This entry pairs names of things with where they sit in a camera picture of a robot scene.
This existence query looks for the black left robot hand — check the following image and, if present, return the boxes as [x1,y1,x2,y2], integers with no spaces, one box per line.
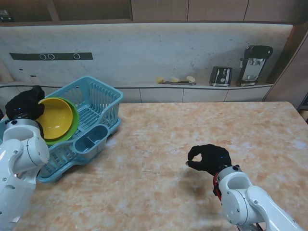
[5,85,46,120]

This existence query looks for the light blue plastic dish rack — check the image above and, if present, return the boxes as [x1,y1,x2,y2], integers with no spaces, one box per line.
[0,76,124,184]

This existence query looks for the black silver coffee machine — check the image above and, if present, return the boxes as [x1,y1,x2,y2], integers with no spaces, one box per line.
[236,43,273,87]

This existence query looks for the red right wrist cable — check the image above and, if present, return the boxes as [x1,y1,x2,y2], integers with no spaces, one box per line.
[213,171,223,200]

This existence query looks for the dark furniture piece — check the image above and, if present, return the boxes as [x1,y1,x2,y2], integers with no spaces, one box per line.
[297,92,308,121]

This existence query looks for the black wall socket rail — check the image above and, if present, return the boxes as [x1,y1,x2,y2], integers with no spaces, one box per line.
[9,52,93,61]

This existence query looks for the black silver toaster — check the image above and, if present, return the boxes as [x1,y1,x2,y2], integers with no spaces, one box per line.
[208,66,233,87]

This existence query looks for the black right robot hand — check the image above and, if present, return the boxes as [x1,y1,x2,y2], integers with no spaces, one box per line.
[185,143,232,177]

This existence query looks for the yellow plastic bowl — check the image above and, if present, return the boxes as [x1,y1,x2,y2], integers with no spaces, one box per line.
[36,98,74,140]

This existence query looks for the green plastic bowl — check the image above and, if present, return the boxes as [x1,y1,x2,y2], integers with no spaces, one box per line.
[43,96,80,146]

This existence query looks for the grey counter with drawers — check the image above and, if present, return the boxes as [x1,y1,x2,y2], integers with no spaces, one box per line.
[0,81,275,106]

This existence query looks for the dark cutting board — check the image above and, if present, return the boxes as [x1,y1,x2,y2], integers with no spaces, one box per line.
[161,81,197,85]

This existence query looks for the wooden wall cabinets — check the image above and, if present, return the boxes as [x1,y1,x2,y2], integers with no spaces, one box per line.
[0,0,308,25]

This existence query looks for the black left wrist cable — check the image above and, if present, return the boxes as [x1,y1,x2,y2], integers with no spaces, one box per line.
[36,121,45,140]

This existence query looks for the small dark shelf item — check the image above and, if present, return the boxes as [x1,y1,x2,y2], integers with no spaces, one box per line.
[0,9,12,22]

